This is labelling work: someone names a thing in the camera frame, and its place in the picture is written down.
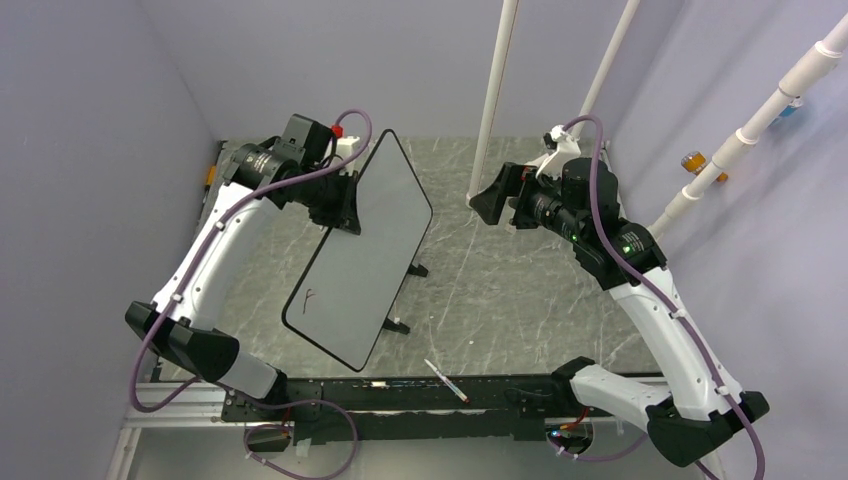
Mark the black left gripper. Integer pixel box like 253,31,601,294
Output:
291,167,362,235

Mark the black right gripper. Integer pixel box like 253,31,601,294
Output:
470,161,586,244

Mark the wire whiteboard stand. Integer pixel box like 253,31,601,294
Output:
381,262,429,335

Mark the white framed whiteboard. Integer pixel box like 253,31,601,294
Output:
281,129,433,372

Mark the white marker pen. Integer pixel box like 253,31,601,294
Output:
424,359,470,404

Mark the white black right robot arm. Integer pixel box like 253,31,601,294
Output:
470,158,770,467

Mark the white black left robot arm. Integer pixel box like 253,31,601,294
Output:
125,110,373,420

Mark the orange black edge tool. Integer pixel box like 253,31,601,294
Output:
203,165,217,193

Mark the white diagonal PVC pipe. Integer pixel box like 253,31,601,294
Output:
648,17,847,238

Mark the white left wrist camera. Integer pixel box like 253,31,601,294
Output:
326,125,361,160

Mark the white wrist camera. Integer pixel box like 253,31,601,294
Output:
531,125,581,179
326,125,361,160

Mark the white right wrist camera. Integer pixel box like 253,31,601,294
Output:
531,125,581,179

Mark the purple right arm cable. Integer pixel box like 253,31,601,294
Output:
561,115,768,480

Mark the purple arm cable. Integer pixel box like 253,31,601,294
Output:
561,115,768,480
128,109,374,415

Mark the white PVC pipe frame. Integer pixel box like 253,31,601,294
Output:
464,1,682,200

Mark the orange yellow wall fitting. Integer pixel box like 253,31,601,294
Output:
681,151,707,176

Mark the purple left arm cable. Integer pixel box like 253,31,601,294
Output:
128,109,374,415

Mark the blue wall fitting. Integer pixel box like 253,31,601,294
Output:
779,97,803,119

